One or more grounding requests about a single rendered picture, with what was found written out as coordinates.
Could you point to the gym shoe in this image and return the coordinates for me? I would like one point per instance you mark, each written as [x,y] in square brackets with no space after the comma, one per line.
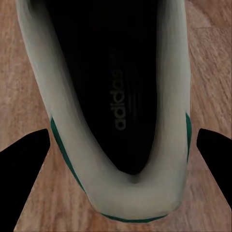
[114,76]

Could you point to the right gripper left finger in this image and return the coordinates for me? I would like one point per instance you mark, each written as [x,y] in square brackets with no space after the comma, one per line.
[20,164]

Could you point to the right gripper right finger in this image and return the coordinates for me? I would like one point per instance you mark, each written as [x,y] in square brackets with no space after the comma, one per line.
[216,150]

